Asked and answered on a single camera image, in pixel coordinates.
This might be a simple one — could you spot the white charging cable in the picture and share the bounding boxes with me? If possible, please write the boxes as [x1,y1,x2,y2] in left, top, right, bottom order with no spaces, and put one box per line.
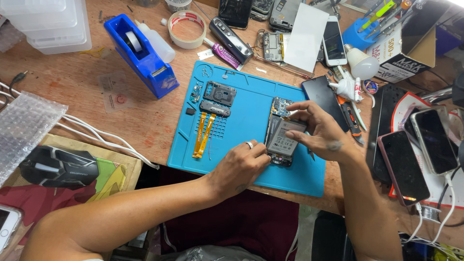
[402,173,456,244]

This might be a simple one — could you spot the person's right hand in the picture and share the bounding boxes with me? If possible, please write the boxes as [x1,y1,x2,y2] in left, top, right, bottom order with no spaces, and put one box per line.
[285,100,358,163]

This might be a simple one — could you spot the white red paper sheet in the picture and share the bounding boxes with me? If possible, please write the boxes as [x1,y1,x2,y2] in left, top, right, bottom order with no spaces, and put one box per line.
[389,91,464,209]

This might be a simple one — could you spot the white smartphone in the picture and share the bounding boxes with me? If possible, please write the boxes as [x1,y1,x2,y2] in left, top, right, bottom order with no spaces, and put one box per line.
[322,16,348,67]

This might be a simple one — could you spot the black silver handheld device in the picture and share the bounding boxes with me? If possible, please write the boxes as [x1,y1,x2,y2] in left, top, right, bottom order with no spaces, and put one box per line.
[209,16,254,66]

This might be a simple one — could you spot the black glossy phone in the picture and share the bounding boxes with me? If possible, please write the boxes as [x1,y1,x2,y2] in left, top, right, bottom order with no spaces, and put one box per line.
[218,0,254,30]

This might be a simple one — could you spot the smartphone body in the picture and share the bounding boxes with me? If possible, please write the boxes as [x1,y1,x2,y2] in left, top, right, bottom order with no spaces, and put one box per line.
[263,96,309,167]

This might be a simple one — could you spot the clear jar of screws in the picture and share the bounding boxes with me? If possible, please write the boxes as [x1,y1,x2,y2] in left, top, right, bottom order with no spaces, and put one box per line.
[165,0,193,14]

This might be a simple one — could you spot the grey speaker module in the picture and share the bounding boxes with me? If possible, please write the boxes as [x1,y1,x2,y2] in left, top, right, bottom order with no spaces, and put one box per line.
[199,100,232,117]

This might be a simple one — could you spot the clear glass strip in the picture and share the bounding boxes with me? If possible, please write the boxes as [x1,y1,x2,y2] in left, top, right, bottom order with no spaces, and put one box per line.
[253,54,315,80]

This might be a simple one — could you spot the small green circuit board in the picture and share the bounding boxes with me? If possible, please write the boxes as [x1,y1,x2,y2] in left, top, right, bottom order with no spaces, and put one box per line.
[190,82,203,103]

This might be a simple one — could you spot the stack of old phones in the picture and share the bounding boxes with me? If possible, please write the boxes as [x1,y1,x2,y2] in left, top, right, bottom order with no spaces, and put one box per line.
[250,0,275,22]

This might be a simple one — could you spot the black phone back cover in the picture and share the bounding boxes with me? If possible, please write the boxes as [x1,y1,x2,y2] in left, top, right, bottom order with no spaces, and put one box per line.
[366,84,409,184]

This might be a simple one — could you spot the masking tape roll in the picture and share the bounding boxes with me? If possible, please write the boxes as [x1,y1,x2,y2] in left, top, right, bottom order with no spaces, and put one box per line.
[167,10,207,50]

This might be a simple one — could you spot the blue silicone repair mat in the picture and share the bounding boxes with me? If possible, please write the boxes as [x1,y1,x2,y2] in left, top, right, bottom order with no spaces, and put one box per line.
[167,60,326,198]

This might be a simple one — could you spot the orange utility knife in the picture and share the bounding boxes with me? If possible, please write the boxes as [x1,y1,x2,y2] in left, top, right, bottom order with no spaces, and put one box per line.
[337,96,366,146]

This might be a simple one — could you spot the black phone screen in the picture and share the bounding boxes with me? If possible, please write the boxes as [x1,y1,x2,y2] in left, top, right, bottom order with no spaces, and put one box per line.
[301,75,351,133]

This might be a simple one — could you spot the person's grey shirt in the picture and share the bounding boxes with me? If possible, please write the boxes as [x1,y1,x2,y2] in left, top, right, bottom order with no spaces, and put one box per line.
[179,245,267,261]

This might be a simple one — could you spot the grey phone battery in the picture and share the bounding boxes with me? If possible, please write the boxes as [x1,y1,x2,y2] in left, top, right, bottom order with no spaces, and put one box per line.
[267,118,308,157]

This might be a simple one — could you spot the clear sticker film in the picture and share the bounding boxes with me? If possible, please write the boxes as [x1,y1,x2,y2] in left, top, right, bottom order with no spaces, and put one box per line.
[97,70,133,113]

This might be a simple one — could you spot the blue tool holder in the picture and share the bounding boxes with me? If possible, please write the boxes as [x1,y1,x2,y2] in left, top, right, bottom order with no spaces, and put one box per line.
[342,17,382,51]

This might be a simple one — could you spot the pink cased smartphone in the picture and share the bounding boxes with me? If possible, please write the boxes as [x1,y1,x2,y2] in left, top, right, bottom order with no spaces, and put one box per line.
[377,130,431,207]

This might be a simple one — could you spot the orange tipped tool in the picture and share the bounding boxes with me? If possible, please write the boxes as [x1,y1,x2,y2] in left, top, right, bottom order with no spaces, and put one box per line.
[365,0,413,39]

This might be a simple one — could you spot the bubble wrap sheet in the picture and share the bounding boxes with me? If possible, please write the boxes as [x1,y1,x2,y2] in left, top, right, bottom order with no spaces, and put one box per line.
[0,91,69,186]

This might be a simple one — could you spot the orange flex cable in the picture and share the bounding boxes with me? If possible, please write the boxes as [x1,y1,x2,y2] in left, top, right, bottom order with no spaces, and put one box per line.
[192,111,208,159]
[196,113,217,159]

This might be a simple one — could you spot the white glue tube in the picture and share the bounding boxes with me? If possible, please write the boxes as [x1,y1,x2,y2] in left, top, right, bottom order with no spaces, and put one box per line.
[329,78,363,102]

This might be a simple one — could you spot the printed cardboard box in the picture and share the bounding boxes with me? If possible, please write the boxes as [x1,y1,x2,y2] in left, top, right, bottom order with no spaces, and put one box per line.
[366,0,451,84]

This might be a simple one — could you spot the purple glue tube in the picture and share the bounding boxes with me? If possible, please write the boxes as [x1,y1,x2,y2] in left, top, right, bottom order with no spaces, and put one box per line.
[203,37,244,72]

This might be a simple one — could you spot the black camera frame cover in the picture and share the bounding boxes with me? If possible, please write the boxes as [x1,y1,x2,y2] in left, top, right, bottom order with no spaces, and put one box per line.
[203,80,238,108]

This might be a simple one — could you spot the solder wire spool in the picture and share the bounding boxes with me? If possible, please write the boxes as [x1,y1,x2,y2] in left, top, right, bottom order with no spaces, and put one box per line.
[420,204,442,224]

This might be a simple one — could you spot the white cables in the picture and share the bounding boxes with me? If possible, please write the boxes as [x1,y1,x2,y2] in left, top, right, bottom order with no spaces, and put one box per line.
[0,81,160,170]

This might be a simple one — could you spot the black audio plug cable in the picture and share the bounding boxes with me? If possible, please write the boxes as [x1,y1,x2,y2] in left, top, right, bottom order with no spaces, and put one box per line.
[9,70,28,89]

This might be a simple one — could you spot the blue tape dispenser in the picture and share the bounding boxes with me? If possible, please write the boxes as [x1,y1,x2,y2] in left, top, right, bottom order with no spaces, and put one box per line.
[104,13,180,99]

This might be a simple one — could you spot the white phone with clear case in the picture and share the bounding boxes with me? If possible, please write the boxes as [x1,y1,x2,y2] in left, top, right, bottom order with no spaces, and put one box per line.
[0,204,23,255]

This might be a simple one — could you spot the stack of clear plastic boxes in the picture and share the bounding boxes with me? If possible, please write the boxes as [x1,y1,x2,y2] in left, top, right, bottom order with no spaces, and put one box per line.
[0,0,93,55]

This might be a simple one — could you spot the person's maroon shorts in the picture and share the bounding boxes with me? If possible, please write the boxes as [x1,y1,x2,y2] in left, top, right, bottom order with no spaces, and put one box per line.
[159,166,300,261]

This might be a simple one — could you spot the person's left hand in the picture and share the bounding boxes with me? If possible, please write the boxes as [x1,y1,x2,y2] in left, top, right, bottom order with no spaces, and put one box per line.
[207,140,272,202]

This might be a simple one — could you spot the yellow green screwdriver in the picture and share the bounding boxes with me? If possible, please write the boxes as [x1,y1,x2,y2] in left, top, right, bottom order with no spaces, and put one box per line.
[357,0,398,33]

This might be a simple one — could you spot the black computer mouse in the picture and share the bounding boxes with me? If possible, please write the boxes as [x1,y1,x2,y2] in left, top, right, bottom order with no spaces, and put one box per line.
[18,145,100,190]

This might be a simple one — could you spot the open phone with board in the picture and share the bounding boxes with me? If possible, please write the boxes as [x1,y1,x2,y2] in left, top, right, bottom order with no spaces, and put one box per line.
[262,31,285,62]

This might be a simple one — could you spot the grey phone frame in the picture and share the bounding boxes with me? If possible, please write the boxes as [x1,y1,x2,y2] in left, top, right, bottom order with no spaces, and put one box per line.
[268,0,302,33]

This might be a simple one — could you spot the colourful mouse pad board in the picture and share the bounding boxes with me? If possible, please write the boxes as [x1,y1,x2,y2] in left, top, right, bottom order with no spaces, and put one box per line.
[0,133,143,232]

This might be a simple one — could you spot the white light bulb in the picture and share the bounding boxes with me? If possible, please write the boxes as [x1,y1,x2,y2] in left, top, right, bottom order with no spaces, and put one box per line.
[343,43,380,80]

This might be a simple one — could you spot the silver smartphone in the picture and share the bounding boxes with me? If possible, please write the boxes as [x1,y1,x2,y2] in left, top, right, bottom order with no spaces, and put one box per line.
[410,107,459,175]

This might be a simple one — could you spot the white paper card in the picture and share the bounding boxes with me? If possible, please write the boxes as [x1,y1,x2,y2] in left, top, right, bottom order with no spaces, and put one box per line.
[283,2,330,73]

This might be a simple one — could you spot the white squeeze bottle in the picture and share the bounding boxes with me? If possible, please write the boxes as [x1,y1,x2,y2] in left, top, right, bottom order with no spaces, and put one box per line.
[134,20,177,64]

